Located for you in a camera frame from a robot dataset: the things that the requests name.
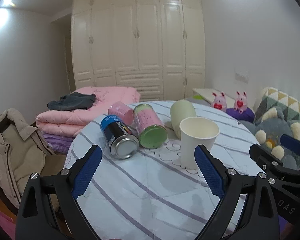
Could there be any white paper cup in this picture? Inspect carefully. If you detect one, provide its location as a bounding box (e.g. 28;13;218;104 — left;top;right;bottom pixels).
180;116;219;170

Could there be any pale green plastic cup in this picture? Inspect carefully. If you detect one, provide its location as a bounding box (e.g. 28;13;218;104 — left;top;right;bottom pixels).
170;100;197;139

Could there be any grey plush toy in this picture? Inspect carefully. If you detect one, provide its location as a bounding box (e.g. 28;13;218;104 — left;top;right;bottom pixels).
239;106;300;170

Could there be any pink cloth at corner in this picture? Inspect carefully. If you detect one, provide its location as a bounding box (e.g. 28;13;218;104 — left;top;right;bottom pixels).
0;211;15;239

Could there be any triangle pattern pillow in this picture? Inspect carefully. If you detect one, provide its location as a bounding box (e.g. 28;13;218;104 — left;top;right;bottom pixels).
254;87;300;121

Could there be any purple cushion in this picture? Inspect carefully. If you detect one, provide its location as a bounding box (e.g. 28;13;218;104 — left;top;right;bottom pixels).
226;108;255;123

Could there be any beige jacket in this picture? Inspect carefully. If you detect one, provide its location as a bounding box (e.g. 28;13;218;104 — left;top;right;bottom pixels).
0;108;55;208

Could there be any folded purple blanket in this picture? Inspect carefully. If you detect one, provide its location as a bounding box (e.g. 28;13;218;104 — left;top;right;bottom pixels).
43;133;74;155

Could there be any right pink bunny plush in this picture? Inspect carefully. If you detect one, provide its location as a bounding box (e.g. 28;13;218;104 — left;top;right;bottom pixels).
234;91;248;114

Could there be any pink bunny plush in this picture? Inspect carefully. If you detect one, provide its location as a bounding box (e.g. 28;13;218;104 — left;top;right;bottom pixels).
234;91;248;114
211;92;227;112

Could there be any folded pink quilt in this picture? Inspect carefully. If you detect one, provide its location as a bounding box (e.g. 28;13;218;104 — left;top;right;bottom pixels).
36;86;141;138

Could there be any left pink bunny plush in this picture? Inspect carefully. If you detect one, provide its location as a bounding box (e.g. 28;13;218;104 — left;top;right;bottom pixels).
211;92;227;112

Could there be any striped white table cloth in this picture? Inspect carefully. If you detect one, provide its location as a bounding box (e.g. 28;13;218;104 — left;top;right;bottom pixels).
65;100;266;240

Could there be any blue black CoolTowel can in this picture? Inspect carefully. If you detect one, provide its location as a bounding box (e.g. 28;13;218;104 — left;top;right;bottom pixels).
100;115;139;159

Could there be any white bedside board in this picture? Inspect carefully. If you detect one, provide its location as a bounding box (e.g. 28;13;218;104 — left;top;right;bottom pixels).
193;88;235;108

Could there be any dark grey garment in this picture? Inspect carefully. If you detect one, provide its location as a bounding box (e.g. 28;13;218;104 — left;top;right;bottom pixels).
47;92;96;111

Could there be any grey flower pillow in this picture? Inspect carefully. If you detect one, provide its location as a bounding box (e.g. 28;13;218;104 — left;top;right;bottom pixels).
186;97;211;106

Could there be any small pink clear canister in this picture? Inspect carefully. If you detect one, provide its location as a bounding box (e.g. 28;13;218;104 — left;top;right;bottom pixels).
108;101;134;126

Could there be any pink green towel canister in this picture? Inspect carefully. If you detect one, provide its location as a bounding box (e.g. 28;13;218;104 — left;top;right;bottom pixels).
133;103;167;149

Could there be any cream white wardrobe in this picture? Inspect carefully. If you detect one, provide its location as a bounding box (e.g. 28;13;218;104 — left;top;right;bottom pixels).
71;0;205;101

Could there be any white wall socket strip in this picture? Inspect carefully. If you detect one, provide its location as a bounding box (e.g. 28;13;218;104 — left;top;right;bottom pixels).
235;68;249;83

